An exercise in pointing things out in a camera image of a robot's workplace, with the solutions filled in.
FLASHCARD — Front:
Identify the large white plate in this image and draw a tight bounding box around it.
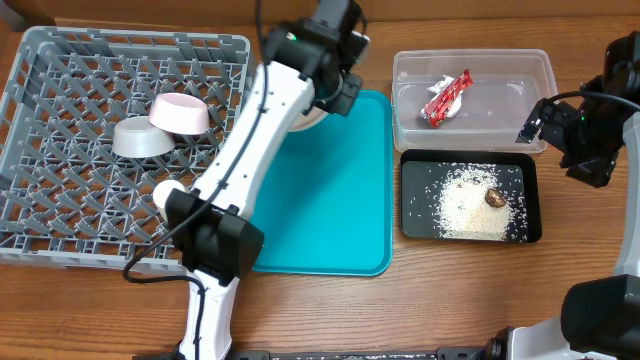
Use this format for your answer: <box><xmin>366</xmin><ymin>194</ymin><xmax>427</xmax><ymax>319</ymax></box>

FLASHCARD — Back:
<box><xmin>289</xmin><ymin>107</ymin><xmax>328</xmax><ymax>132</ymax></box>

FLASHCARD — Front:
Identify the brown food chunk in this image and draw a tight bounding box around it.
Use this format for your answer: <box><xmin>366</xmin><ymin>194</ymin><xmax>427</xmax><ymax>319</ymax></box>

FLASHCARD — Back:
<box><xmin>485</xmin><ymin>188</ymin><xmax>507</xmax><ymax>208</ymax></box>

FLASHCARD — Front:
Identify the red snack wrapper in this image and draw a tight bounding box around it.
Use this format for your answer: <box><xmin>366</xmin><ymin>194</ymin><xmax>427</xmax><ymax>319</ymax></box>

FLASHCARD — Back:
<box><xmin>420</xmin><ymin>69</ymin><xmax>473</xmax><ymax>127</ymax></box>

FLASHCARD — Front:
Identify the pile of rice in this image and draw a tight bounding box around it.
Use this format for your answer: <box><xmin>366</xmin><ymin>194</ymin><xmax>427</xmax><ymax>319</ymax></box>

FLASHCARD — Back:
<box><xmin>407</xmin><ymin>163</ymin><xmax>529</xmax><ymax>242</ymax></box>

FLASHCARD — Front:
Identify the pink small bowl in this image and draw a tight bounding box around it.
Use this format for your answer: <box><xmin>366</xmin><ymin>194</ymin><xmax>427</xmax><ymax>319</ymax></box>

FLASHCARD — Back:
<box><xmin>149</xmin><ymin>93</ymin><xmax>209</xmax><ymax>135</ymax></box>

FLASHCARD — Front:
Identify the white paper cup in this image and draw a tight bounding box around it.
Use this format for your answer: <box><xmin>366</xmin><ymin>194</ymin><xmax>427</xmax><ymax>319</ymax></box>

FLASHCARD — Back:
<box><xmin>152</xmin><ymin>180</ymin><xmax>186</xmax><ymax>221</ymax></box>

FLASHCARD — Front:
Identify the grey bowl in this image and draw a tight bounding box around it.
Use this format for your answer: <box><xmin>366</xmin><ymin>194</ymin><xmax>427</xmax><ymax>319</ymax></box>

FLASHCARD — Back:
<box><xmin>112</xmin><ymin>116</ymin><xmax>175</xmax><ymax>158</ymax></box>

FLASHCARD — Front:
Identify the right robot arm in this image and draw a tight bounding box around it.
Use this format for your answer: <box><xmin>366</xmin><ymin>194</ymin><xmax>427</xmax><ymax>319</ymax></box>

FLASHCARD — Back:
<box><xmin>481</xmin><ymin>32</ymin><xmax>639</xmax><ymax>359</ymax></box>

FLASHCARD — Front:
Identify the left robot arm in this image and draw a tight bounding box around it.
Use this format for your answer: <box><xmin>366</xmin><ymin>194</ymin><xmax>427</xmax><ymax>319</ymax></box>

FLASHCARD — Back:
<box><xmin>165</xmin><ymin>19</ymin><xmax>370</xmax><ymax>359</ymax></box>

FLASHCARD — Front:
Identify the black waste tray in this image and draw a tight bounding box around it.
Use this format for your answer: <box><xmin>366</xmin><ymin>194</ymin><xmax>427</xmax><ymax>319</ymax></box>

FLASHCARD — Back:
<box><xmin>399</xmin><ymin>150</ymin><xmax>542</xmax><ymax>243</ymax></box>

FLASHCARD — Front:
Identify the grey dishwasher rack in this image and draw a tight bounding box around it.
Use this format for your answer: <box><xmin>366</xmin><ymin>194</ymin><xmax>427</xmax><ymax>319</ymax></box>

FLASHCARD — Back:
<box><xmin>1</xmin><ymin>26</ymin><xmax>255</xmax><ymax>274</ymax></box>

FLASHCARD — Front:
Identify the clear plastic bin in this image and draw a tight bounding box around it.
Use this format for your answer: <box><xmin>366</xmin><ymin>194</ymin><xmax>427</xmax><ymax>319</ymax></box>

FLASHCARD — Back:
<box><xmin>392</xmin><ymin>49</ymin><xmax>558</xmax><ymax>153</ymax></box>

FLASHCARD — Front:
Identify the teal plastic tray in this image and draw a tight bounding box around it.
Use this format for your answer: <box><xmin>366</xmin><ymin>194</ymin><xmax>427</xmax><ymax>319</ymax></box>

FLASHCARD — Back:
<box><xmin>251</xmin><ymin>90</ymin><xmax>394</xmax><ymax>277</ymax></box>

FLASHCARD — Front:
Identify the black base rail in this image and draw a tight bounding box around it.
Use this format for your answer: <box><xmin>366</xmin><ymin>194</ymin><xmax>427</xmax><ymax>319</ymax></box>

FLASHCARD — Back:
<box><xmin>132</xmin><ymin>344</ymin><xmax>501</xmax><ymax>360</ymax></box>

